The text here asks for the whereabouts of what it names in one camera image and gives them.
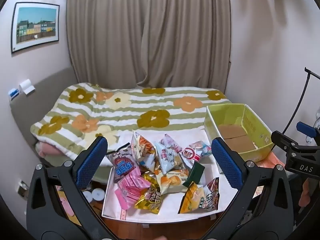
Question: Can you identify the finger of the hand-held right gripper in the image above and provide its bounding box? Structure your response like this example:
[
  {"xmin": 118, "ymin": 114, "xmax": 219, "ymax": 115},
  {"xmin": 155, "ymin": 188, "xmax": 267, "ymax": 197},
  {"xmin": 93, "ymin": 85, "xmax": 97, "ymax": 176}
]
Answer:
[
  {"xmin": 296, "ymin": 121, "xmax": 320, "ymax": 138},
  {"xmin": 271, "ymin": 130, "xmax": 300, "ymax": 157}
]

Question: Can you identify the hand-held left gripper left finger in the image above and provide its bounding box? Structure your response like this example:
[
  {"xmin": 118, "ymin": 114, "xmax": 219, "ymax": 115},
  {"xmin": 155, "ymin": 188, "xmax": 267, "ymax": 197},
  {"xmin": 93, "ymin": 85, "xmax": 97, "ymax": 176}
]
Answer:
[{"xmin": 26, "ymin": 135, "xmax": 115, "ymax": 240}]

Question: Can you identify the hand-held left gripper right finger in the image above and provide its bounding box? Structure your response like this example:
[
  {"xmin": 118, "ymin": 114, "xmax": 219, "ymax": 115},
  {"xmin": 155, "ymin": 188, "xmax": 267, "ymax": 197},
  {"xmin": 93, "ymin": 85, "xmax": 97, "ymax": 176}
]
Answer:
[{"xmin": 205, "ymin": 137, "xmax": 293, "ymax": 240}]

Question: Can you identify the green cardboard box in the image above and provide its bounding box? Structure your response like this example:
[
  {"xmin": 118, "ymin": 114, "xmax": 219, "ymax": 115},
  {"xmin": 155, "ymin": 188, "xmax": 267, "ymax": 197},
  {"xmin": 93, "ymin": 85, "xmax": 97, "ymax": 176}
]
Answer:
[{"xmin": 203, "ymin": 104, "xmax": 274, "ymax": 162}]

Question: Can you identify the clear waffle packet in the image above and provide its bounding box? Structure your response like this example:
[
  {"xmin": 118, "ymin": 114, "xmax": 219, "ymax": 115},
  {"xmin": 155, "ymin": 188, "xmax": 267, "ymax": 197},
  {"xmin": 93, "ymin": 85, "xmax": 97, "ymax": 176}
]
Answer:
[{"xmin": 155, "ymin": 169, "xmax": 191, "ymax": 195}]

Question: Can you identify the light blue snack packet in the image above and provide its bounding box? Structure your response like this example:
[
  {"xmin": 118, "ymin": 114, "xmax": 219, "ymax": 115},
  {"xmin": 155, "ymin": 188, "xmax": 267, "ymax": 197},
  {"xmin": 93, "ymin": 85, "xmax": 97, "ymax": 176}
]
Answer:
[{"xmin": 189, "ymin": 141, "xmax": 213, "ymax": 157}]

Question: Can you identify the dark red snack packet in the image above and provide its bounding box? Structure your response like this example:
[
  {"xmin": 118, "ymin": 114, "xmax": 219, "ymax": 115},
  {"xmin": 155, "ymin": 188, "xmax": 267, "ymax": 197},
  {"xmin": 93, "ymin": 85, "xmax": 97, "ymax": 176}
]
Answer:
[{"xmin": 202, "ymin": 177, "xmax": 220, "ymax": 211}]

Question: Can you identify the dark green snack packet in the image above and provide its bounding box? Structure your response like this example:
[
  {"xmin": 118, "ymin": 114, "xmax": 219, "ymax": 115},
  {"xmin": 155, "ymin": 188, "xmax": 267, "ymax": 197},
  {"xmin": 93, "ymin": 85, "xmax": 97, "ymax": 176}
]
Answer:
[{"xmin": 182, "ymin": 161, "xmax": 206, "ymax": 188}]

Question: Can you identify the red white snack packet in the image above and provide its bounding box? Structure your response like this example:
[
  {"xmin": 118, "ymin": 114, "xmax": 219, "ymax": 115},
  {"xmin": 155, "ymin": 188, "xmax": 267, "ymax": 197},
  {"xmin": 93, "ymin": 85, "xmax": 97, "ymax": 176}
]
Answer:
[{"xmin": 181, "ymin": 145, "xmax": 202, "ymax": 162}]

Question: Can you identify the pink snack packet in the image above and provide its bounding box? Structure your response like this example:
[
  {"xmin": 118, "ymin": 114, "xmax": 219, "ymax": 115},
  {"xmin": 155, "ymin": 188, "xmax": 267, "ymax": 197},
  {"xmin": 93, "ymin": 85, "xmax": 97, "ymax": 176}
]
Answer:
[{"xmin": 114, "ymin": 167, "xmax": 151, "ymax": 210}]

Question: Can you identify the pink pillow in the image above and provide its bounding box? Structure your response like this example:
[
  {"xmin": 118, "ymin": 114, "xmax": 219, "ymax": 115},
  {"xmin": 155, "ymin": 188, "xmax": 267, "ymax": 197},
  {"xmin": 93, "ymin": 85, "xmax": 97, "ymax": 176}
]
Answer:
[{"xmin": 35, "ymin": 141, "xmax": 66, "ymax": 158}]

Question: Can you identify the yellow chips packet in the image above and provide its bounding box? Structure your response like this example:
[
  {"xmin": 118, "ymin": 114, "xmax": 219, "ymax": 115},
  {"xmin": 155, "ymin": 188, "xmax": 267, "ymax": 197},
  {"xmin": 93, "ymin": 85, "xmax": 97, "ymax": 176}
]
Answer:
[{"xmin": 178, "ymin": 181, "xmax": 207, "ymax": 214}]

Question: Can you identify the orange white snack packet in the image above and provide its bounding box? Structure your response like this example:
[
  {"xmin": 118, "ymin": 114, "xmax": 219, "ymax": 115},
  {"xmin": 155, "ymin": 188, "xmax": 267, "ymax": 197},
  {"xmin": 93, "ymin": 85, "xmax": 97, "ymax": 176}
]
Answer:
[{"xmin": 131, "ymin": 130, "xmax": 157, "ymax": 173}]

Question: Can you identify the white blue snack packet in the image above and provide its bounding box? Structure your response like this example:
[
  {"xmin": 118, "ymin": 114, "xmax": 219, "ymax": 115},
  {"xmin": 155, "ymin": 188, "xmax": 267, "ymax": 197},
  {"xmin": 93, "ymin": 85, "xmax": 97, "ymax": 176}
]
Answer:
[{"xmin": 154, "ymin": 134, "xmax": 183, "ymax": 176}]

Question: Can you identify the gold foil snack packet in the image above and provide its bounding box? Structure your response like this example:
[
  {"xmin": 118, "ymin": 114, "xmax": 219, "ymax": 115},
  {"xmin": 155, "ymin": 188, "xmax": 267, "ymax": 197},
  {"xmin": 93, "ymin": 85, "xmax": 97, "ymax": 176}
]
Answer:
[{"xmin": 134, "ymin": 172, "xmax": 163, "ymax": 215}]

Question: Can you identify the white patterned towel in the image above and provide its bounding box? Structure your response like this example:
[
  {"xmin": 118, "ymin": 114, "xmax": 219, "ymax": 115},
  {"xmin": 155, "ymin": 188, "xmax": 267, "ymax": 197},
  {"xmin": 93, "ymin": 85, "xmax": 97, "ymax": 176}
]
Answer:
[{"xmin": 101, "ymin": 127, "xmax": 227, "ymax": 222}]

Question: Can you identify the floral striped blanket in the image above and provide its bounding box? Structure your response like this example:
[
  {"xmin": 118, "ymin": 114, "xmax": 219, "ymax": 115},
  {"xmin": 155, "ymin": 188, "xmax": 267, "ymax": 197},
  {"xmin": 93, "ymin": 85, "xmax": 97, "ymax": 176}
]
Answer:
[{"xmin": 30, "ymin": 82, "xmax": 232, "ymax": 155}]

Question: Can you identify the white tissue roll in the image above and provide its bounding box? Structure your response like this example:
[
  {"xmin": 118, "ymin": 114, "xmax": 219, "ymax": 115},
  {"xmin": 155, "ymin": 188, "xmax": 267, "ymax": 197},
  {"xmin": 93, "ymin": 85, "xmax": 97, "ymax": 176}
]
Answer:
[{"xmin": 19, "ymin": 79, "xmax": 35, "ymax": 95}]

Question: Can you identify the blue white small box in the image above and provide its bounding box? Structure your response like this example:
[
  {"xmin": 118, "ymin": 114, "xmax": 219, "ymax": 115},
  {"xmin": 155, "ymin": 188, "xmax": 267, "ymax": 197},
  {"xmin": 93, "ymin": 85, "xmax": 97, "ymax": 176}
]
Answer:
[{"xmin": 8, "ymin": 88, "xmax": 20, "ymax": 102}]

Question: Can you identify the beige curtain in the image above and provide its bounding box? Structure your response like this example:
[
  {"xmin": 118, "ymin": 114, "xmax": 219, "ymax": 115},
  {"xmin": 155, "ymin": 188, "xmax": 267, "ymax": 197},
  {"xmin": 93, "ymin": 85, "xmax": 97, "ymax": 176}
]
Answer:
[{"xmin": 65, "ymin": 0, "xmax": 232, "ymax": 94}]

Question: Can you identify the black cable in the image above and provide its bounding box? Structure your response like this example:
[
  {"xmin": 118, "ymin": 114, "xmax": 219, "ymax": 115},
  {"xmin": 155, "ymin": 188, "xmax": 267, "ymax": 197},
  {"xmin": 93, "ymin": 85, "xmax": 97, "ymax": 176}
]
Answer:
[{"xmin": 282, "ymin": 67, "xmax": 320, "ymax": 137}]

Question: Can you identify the wall socket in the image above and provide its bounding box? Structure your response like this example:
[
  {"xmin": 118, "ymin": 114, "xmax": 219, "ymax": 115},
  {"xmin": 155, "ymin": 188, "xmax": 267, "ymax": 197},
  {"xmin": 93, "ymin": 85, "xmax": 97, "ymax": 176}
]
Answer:
[{"xmin": 17, "ymin": 180, "xmax": 29, "ymax": 201}]

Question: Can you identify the grey padded bed frame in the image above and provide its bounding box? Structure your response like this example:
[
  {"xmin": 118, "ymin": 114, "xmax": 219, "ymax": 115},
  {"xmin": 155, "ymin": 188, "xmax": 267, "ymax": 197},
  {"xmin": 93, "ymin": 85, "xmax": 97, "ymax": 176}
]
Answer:
[{"xmin": 9, "ymin": 67, "xmax": 77, "ymax": 167}]

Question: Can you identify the framed wall picture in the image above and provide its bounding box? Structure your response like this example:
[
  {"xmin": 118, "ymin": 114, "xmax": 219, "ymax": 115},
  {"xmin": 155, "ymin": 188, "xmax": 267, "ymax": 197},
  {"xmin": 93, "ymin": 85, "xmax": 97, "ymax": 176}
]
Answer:
[{"xmin": 11, "ymin": 2, "xmax": 60, "ymax": 54}]

